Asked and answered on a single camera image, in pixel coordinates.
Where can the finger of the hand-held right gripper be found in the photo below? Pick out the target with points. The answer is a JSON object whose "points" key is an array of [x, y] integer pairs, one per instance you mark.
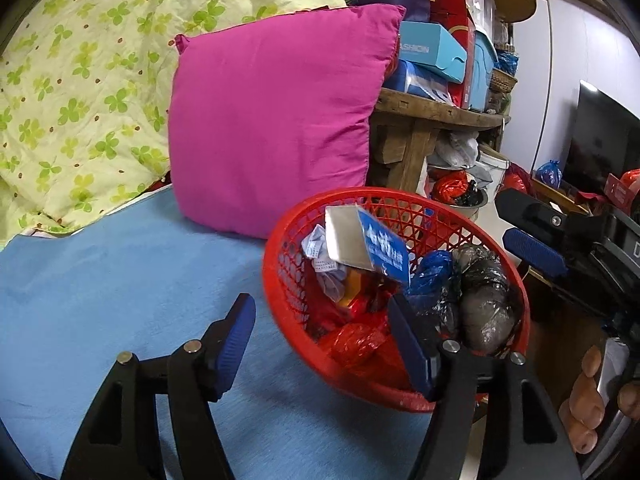
{"points": [[540, 215], [535, 252]]}

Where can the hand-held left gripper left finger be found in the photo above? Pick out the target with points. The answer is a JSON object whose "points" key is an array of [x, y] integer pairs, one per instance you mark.
{"points": [[235, 345]]}

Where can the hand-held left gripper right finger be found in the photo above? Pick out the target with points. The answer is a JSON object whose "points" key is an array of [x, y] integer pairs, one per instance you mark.
{"points": [[410, 350]]}

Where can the red orange plastic bag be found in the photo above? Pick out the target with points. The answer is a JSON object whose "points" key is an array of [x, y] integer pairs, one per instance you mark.
{"points": [[355, 342]]}

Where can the red plastic bag wad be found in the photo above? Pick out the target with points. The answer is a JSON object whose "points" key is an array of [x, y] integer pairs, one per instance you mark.
{"points": [[372, 304]]}

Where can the grey black plastic bag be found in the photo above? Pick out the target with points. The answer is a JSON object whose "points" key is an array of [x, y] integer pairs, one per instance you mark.
{"points": [[485, 305]]}

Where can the blue plastic bag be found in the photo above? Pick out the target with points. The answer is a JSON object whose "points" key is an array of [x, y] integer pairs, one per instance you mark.
{"points": [[430, 272]]}

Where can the red mesh plastic basket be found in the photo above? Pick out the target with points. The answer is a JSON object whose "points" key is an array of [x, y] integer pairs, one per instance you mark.
{"points": [[290, 270]]}

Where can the blue white carton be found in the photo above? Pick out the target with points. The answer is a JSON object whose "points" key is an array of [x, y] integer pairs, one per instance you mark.
{"points": [[380, 250]]}

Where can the white blue wrapper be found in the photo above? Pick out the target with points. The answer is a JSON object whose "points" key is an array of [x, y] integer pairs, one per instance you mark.
{"points": [[320, 255]]}

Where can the person's right hand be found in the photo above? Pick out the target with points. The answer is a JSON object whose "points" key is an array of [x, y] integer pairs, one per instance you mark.
{"points": [[582, 402]]}

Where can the red plastic sack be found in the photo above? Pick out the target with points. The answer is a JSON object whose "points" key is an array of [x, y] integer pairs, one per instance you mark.
{"points": [[517, 180]]}

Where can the small blue knotted bag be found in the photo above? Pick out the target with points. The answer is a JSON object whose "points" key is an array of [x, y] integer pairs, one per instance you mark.
{"points": [[549, 174]]}

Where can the metal bowl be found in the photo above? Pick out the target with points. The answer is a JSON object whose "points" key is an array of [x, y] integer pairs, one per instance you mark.
{"points": [[477, 200]]}

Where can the white bucket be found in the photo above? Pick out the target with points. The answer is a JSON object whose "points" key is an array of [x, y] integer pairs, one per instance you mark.
{"points": [[495, 162]]}

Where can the small red box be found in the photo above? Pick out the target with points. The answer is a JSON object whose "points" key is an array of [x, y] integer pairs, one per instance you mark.
{"points": [[622, 187]]}

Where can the red crinkled bag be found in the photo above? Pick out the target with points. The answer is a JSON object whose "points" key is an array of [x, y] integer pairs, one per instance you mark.
{"points": [[450, 187]]}

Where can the black television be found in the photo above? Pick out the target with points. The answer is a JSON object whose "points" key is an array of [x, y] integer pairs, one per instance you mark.
{"points": [[600, 140]]}

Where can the blue blanket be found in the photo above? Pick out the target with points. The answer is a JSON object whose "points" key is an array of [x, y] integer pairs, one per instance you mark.
{"points": [[125, 285]]}

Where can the wicker basket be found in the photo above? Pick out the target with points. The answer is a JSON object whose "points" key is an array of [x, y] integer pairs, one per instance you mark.
{"points": [[502, 81]]}

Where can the blue crumpled bag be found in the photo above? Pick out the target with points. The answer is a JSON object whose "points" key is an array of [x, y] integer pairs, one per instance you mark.
{"points": [[507, 62]]}

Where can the blue storage bin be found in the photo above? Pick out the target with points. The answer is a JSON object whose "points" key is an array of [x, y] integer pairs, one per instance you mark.
{"points": [[482, 70]]}

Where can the wooden table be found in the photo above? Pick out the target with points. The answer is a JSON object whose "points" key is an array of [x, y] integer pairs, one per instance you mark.
{"points": [[410, 115]]}

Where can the blue plastic packet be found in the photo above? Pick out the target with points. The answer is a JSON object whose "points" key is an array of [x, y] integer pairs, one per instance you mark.
{"points": [[415, 80]]}

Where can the light blue shoe box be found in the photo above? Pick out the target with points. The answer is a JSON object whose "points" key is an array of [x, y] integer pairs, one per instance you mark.
{"points": [[430, 45]]}

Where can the red shiny bag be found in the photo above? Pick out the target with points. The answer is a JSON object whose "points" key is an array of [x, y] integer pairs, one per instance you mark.
{"points": [[391, 67]]}

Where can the red cardboard box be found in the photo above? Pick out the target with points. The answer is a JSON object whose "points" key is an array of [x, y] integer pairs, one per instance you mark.
{"points": [[450, 5]]}

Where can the pink pillow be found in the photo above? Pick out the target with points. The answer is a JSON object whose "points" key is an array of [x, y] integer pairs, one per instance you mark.
{"points": [[275, 120]]}

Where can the green floral quilt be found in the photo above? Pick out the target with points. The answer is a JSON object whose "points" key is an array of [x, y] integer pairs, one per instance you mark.
{"points": [[100, 85]]}

